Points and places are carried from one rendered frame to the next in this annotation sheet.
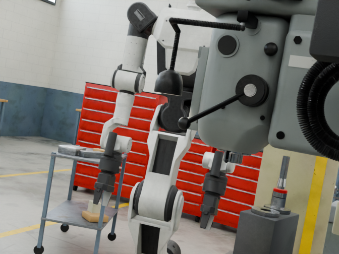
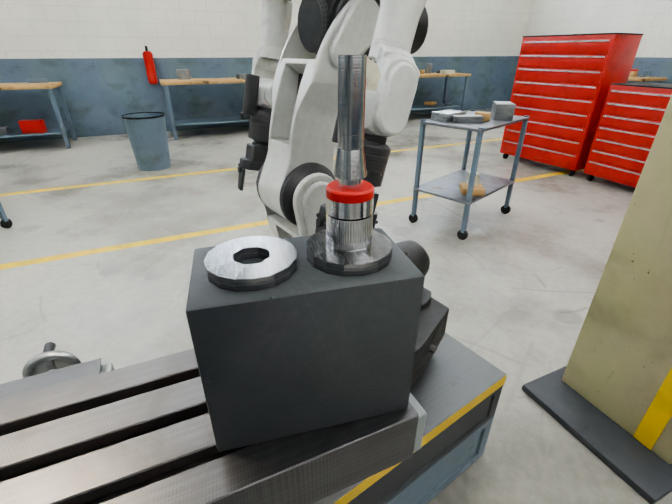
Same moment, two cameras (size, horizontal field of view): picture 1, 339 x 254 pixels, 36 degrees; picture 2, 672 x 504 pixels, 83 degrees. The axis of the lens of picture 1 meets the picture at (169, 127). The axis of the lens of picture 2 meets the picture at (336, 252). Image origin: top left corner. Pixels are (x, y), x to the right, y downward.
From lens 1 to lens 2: 1.57 m
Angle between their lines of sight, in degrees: 47
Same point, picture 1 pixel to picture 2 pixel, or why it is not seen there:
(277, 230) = (225, 335)
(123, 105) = (265, 20)
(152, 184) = (272, 161)
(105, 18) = not seen: outside the picture
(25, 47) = (497, 16)
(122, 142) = (266, 90)
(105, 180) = (249, 154)
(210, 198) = not seen: hidden behind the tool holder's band
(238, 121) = not seen: outside the picture
